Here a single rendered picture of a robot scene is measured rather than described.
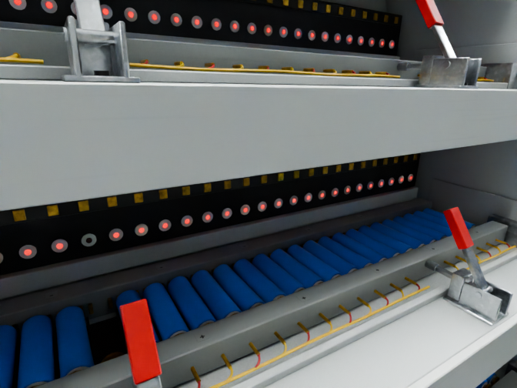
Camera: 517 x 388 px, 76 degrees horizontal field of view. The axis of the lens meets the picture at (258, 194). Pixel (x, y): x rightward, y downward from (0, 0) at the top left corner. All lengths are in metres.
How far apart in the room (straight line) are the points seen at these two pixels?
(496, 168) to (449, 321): 0.25
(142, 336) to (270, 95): 0.13
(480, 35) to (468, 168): 0.17
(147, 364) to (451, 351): 0.21
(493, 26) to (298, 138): 0.38
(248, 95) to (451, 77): 0.20
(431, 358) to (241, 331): 0.13
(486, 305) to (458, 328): 0.03
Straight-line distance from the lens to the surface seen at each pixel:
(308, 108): 0.19
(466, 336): 0.31
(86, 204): 0.29
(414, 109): 0.25
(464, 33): 0.54
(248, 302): 0.27
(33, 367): 0.25
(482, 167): 0.52
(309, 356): 0.25
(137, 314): 0.17
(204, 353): 0.23
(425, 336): 0.30
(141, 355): 0.18
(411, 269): 0.34
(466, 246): 0.33
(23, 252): 0.30
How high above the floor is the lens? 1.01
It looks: 2 degrees down
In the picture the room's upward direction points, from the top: 9 degrees counter-clockwise
